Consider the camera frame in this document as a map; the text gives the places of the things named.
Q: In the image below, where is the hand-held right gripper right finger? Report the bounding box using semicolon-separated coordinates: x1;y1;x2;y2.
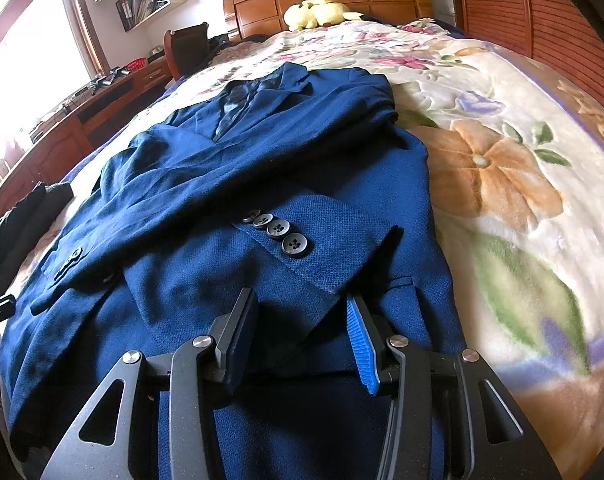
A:
346;292;562;480

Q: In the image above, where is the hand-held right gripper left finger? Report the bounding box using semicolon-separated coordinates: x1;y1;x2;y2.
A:
42;287;260;480

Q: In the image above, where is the blue suit jacket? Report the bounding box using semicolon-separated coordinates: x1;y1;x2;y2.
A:
0;62;467;480

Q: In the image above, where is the black jacket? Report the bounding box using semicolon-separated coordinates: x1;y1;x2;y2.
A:
0;180;73;281

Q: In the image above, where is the wooden desk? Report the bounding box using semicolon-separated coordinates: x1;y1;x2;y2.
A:
0;57;173;221

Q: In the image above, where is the floral blanket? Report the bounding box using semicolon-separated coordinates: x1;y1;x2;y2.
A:
12;17;604;476

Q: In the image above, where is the window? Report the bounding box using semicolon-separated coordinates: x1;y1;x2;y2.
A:
0;0;108;126

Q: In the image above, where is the wooden chair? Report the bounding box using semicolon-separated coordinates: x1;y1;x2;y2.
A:
163;22;210;81

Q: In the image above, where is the yellow plush toy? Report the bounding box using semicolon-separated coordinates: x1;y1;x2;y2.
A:
283;0;365;31

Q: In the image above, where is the wooden louvered wardrobe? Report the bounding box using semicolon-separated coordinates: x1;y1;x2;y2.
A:
439;0;604;121

